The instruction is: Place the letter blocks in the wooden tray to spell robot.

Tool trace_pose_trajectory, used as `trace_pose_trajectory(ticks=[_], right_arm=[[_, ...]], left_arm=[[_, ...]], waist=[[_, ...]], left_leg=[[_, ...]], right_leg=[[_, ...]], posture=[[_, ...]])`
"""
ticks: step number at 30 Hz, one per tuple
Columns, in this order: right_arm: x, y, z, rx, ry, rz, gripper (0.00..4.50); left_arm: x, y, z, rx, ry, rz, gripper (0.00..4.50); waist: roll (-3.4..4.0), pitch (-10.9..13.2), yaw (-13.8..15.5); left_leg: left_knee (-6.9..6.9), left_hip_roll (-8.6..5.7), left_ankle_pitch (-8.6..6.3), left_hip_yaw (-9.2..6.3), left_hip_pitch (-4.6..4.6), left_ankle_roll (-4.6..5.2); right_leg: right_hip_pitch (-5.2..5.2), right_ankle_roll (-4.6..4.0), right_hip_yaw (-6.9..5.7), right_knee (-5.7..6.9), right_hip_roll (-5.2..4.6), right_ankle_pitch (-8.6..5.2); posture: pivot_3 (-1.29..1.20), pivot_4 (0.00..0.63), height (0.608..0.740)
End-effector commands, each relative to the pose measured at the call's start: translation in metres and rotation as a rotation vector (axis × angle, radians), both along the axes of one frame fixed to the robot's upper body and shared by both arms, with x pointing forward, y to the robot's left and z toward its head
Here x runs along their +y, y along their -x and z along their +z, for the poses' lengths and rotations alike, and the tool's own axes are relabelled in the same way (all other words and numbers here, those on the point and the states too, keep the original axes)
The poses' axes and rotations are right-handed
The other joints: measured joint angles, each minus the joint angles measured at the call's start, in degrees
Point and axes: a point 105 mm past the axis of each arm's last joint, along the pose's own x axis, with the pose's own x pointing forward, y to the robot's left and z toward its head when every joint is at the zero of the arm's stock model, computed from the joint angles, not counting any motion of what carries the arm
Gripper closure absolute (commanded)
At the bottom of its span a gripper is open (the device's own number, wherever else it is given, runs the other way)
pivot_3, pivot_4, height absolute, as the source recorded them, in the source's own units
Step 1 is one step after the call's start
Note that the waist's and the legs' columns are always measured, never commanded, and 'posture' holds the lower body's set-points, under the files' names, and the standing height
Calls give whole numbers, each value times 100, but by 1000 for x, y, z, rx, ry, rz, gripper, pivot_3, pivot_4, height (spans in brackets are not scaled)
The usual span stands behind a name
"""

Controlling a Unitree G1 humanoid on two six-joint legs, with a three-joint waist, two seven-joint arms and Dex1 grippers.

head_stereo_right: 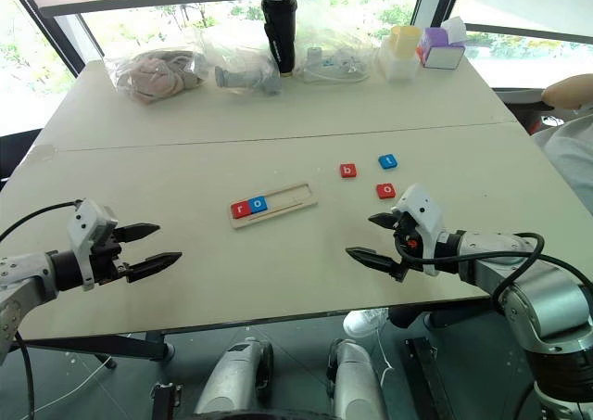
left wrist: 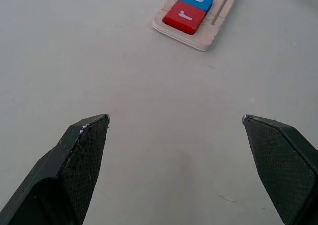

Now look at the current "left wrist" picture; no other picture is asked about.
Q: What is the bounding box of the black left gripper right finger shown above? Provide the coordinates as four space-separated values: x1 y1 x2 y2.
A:
241 114 318 225

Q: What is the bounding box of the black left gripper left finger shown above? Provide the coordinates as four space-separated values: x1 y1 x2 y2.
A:
0 113 111 225

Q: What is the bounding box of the wooden letter tray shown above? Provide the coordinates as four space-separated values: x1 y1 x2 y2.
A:
152 0 242 52

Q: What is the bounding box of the red tile letter r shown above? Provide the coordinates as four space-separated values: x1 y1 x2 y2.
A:
163 0 207 35

